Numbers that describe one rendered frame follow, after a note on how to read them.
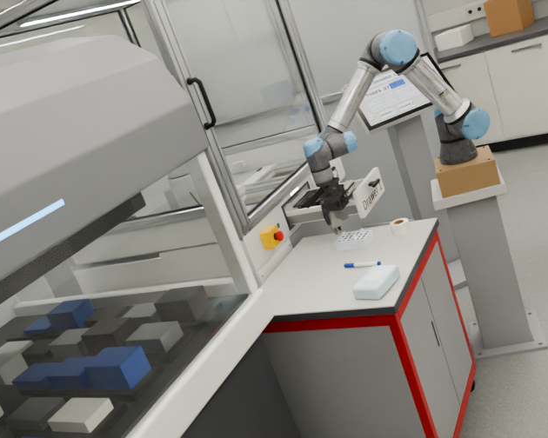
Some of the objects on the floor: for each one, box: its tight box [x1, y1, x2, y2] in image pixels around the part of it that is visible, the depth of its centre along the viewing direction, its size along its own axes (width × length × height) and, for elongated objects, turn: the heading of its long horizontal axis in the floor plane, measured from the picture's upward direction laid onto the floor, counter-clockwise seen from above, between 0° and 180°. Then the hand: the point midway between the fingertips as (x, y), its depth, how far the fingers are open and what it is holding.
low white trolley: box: [258, 217, 477, 438], centre depth 229 cm, size 58×62×76 cm
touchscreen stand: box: [386, 115, 467, 290], centre depth 337 cm, size 50×45×102 cm
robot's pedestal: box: [431, 164, 548, 361], centre depth 263 cm, size 30×30×76 cm
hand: (336, 228), depth 230 cm, fingers open, 3 cm apart
